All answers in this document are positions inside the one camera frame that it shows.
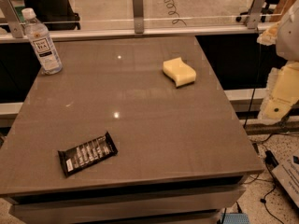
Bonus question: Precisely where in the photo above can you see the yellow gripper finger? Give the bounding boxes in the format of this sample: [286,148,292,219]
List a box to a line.
[258,61,299,121]

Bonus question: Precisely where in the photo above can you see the middle metal bracket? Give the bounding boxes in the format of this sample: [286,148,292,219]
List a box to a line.
[132,0,144,34]

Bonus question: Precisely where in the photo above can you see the metal bracket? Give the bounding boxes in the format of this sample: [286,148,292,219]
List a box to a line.
[245,0,265,29]
[0,0,24,38]
[132,0,144,34]

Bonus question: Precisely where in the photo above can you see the black office chair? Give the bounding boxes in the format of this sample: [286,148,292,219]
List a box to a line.
[23,0,80,31]

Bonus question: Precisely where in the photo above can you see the left metal bracket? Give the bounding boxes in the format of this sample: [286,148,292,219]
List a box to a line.
[0,0,24,38]

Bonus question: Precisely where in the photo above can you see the clear plastic tea bottle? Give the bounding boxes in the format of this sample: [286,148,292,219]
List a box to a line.
[21,8,63,75]

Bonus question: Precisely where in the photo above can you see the black floor cable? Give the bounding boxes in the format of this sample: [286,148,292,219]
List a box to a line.
[242,131,295,224]

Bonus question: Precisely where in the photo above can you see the yellow sponge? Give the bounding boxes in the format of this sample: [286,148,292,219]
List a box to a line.
[163,57,196,88]

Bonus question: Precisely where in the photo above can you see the right metal bracket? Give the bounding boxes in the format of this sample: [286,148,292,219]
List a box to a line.
[245,0,265,29]

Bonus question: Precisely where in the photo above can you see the grey printed floor box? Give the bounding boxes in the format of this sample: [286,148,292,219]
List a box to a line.
[273,153,299,207]

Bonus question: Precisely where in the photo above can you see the black snack bar wrapper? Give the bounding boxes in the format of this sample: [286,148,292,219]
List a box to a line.
[58,132,118,177]

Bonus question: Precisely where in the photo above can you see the clear glass barrier panel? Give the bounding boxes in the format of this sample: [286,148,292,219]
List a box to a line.
[10,0,280,40]

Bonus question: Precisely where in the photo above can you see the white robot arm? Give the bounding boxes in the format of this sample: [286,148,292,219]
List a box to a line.
[257,0,299,125]

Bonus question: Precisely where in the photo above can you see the blue floor object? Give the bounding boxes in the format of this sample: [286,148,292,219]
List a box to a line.
[221,213,250,224]

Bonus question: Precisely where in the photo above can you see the coiled black cable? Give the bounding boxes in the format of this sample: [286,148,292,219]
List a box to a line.
[156,0,188,27]

